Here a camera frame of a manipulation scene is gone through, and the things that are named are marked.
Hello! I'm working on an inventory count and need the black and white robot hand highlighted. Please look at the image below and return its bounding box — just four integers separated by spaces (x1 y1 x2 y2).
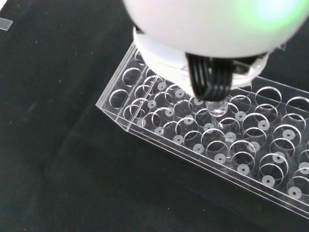
122 0 309 101

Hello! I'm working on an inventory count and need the clear acrylic test tube rack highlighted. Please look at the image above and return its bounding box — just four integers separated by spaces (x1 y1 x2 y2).
95 43 309 219

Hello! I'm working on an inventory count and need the black bench cloth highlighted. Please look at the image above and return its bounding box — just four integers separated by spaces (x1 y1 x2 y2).
0 0 309 232

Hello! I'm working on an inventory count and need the clear tape strip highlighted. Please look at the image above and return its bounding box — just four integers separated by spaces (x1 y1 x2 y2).
0 17 13 31

